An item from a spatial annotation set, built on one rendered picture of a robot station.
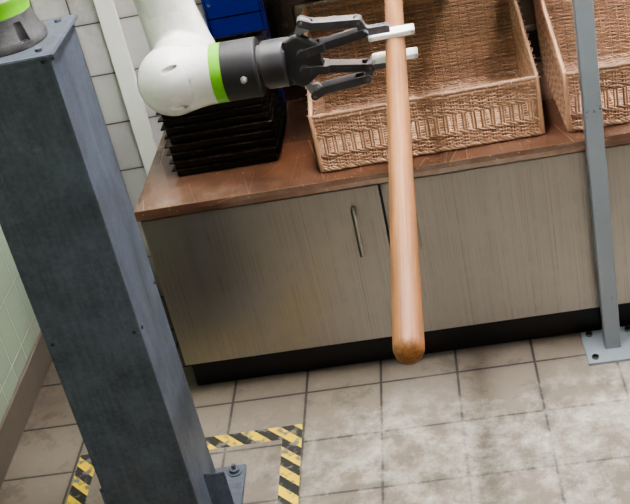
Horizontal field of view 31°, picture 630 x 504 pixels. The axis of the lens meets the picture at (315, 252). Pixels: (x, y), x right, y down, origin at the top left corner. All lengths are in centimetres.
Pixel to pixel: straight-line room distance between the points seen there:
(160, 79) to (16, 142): 50
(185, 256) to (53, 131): 85
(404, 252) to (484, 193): 163
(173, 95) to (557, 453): 138
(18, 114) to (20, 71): 8
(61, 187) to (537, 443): 126
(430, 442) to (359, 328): 38
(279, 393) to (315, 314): 25
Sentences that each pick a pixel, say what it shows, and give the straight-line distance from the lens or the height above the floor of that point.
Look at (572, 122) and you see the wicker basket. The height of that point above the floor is 61.
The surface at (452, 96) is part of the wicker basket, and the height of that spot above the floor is 72.
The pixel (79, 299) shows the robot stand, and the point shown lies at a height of 70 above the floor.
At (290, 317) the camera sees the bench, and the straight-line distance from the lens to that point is 299.
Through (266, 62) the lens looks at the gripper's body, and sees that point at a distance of 175.
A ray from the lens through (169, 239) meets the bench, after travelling 290.
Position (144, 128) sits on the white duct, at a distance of 336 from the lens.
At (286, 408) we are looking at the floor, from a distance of 303.
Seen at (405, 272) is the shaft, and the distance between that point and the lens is 115.
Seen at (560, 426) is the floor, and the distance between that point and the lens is 282.
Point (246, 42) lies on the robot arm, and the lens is 177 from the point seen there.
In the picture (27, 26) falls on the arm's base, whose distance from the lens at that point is 217.
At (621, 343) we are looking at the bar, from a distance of 305.
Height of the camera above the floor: 181
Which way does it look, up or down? 29 degrees down
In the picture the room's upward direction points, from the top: 13 degrees counter-clockwise
